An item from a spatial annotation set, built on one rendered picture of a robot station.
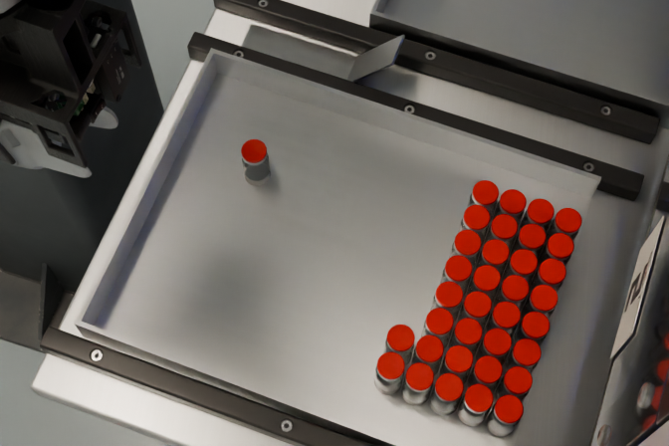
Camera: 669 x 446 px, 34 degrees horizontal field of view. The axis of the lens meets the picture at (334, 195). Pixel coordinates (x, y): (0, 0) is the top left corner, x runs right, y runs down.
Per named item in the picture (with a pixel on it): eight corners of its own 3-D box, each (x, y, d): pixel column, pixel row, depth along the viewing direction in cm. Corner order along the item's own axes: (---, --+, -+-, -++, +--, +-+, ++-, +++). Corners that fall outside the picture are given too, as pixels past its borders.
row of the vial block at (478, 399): (548, 225, 90) (558, 202, 86) (481, 430, 83) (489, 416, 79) (522, 216, 91) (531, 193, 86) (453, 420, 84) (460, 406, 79)
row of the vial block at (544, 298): (574, 234, 90) (586, 211, 86) (510, 441, 83) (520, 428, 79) (549, 225, 90) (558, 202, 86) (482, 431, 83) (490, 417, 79)
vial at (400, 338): (415, 346, 86) (419, 329, 82) (406, 372, 85) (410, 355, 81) (388, 336, 86) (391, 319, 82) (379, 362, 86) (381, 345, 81)
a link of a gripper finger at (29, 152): (97, 223, 69) (63, 157, 60) (12, 191, 70) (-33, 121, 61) (118, 181, 70) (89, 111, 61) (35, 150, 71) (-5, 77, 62)
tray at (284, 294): (592, 194, 92) (601, 176, 88) (499, 495, 82) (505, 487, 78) (215, 69, 97) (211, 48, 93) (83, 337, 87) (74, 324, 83)
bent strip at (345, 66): (401, 71, 96) (405, 34, 91) (390, 100, 95) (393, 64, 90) (251, 24, 98) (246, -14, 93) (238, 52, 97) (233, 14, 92)
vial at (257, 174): (275, 167, 92) (272, 144, 89) (265, 190, 92) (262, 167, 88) (250, 159, 93) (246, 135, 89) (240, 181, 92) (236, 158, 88)
